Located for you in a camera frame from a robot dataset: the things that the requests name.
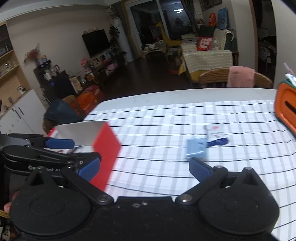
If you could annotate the black television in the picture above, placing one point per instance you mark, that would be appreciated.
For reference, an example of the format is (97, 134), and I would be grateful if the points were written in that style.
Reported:
(96, 42)

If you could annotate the white cabinet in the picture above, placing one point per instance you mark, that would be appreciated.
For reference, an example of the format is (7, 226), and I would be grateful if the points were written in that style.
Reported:
(25, 116)

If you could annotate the wooden chair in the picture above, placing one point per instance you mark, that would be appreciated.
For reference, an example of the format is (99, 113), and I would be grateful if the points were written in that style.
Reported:
(220, 75)

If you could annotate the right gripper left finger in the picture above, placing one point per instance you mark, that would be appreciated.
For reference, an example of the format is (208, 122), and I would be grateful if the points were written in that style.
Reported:
(80, 175)

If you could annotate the pink towel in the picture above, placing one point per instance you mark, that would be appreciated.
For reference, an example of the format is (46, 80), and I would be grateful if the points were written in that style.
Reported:
(241, 77)

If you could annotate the orange red boxes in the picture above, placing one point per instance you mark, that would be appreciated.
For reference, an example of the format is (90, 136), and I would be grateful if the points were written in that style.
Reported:
(90, 98)

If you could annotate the yellow giraffe toy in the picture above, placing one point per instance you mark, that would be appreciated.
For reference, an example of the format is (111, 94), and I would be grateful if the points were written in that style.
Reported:
(169, 42)

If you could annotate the person's left hand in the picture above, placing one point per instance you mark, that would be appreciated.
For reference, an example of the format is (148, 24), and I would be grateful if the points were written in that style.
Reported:
(8, 205)

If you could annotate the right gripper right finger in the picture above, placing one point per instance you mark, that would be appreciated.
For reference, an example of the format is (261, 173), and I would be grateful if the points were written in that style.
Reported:
(209, 179)

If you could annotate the sofa with cream cover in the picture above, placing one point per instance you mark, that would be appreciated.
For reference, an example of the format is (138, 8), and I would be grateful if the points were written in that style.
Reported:
(223, 54)

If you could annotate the dark blue clothing pile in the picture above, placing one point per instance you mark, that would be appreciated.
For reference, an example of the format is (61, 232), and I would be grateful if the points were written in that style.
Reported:
(59, 112)

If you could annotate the light blue snack packet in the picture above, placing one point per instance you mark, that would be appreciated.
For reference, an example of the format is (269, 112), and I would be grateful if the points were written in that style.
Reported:
(196, 148)

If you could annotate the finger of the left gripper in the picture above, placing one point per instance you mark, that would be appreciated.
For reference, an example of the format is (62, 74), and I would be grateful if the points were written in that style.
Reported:
(40, 141)
(22, 154)

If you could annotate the red cushion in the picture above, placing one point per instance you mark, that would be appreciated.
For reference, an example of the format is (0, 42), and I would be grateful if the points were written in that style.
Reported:
(204, 43)

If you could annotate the orange green tissue box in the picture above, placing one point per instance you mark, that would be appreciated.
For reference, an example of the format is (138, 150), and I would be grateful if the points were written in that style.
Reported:
(285, 104)

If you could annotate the white tube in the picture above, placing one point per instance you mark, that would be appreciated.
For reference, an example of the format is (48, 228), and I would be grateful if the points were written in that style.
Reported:
(291, 78)

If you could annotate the white blue milk snack packet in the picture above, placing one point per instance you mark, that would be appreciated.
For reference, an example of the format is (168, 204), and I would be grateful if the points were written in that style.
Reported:
(215, 135)

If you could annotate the white checked tablecloth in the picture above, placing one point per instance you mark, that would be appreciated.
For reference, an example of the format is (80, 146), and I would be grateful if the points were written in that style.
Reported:
(157, 142)

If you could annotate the red white cardboard box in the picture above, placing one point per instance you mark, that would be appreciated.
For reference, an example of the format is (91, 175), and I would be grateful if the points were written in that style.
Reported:
(93, 136)

